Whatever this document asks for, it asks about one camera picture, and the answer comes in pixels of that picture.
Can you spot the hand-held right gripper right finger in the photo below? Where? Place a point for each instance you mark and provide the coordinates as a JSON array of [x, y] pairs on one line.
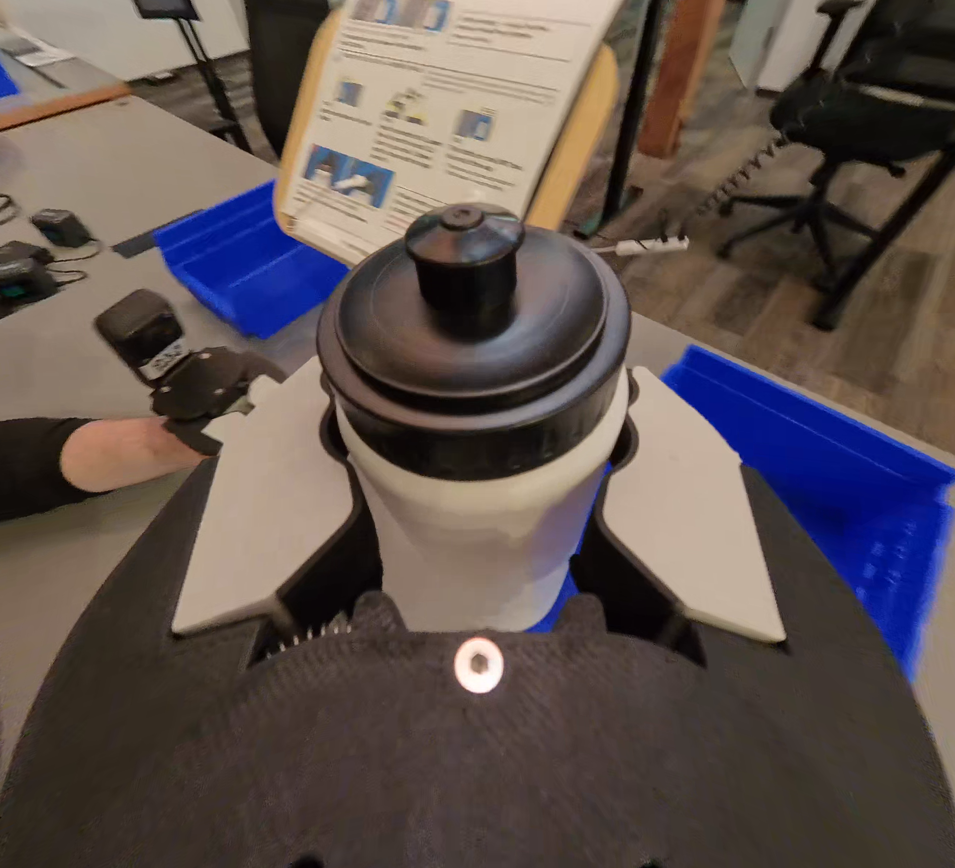
[[686, 525]]

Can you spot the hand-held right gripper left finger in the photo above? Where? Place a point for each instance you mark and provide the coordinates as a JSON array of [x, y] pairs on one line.
[[276, 510]]

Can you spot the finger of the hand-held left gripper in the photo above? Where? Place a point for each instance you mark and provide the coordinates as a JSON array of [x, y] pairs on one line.
[[231, 424]]

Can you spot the blue plastic bin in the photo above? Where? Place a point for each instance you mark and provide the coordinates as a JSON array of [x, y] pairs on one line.
[[821, 480], [239, 271]]

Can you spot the white plastic bottle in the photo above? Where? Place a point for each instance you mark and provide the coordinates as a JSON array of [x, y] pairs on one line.
[[477, 532]]

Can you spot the black bottle lid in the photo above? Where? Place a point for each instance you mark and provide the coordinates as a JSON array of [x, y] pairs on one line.
[[470, 338]]

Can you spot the person's left forearm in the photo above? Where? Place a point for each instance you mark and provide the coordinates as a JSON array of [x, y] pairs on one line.
[[82, 457]]

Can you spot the person's left hand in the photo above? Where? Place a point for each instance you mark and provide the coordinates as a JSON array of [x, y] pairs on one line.
[[175, 450]]

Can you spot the black device with screen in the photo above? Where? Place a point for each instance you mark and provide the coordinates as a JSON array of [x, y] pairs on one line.
[[26, 278]]

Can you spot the black battery charger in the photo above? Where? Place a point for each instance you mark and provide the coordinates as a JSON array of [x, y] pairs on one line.
[[63, 226]]

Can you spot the white power strip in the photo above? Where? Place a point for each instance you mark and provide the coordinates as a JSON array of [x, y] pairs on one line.
[[656, 245]]

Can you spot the brown-edged office table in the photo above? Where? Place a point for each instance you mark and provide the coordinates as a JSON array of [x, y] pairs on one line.
[[67, 96]]

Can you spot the black mesh office chair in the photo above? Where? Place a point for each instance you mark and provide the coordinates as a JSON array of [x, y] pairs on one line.
[[283, 47]]

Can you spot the printed instruction sheet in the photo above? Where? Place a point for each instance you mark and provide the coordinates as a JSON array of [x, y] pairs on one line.
[[462, 62]]

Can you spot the black metal post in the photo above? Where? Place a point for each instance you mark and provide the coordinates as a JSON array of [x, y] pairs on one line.
[[634, 99]]

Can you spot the wooden post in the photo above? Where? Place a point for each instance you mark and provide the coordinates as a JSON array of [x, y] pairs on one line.
[[694, 40]]

